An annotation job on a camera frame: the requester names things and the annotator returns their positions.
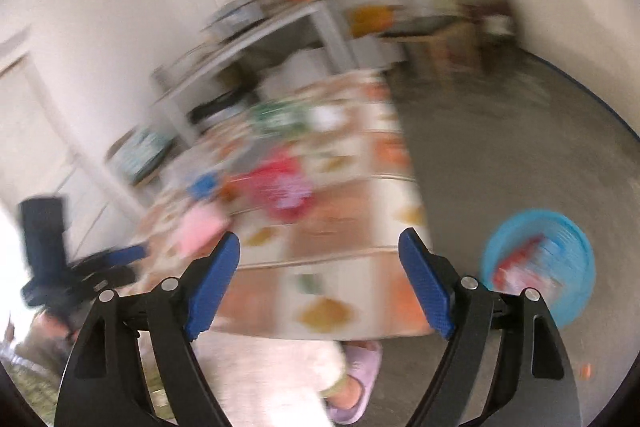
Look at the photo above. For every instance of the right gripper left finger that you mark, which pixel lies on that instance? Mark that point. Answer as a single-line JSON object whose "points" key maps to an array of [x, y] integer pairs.
{"points": [[104, 382]]}

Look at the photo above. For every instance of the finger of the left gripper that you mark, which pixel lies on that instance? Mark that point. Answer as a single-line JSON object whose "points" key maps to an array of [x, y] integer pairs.
{"points": [[112, 257]]}

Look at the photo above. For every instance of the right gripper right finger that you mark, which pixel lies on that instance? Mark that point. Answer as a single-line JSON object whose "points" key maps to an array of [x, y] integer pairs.
{"points": [[532, 385]]}

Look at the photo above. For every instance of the blue white carton box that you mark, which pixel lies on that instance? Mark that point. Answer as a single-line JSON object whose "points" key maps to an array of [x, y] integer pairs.
{"points": [[204, 186]]}

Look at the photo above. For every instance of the red snack bag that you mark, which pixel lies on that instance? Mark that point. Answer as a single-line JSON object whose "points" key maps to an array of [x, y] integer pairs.
{"points": [[279, 186]]}

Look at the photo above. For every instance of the blue trash basket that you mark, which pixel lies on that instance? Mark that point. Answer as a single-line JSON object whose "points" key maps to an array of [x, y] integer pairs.
{"points": [[544, 250]]}

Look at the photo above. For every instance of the pink sponge cloth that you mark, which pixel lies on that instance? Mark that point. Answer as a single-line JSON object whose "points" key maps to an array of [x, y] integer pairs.
{"points": [[200, 230]]}

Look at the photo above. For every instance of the white door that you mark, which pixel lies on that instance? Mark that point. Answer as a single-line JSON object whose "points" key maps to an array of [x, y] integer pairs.
{"points": [[39, 158]]}

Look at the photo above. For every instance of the white shelf table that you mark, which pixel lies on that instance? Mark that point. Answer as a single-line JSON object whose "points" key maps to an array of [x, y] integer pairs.
{"points": [[278, 36]]}

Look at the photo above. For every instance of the purple slipper foot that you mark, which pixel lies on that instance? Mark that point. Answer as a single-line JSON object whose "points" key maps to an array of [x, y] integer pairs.
{"points": [[347, 404]]}

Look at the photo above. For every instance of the patterned tablecloth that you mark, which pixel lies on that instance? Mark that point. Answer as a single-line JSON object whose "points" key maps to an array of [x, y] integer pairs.
{"points": [[335, 273]]}

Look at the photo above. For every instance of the green plastic bag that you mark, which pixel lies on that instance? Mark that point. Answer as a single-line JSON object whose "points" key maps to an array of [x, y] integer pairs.
{"points": [[285, 118]]}

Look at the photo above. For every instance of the white pillow bag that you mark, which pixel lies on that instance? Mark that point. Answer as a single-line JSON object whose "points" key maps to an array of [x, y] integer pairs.
{"points": [[298, 71]]}

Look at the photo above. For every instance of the silver rice cooker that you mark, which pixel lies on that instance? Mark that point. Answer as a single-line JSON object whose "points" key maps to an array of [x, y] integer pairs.
{"points": [[233, 17]]}

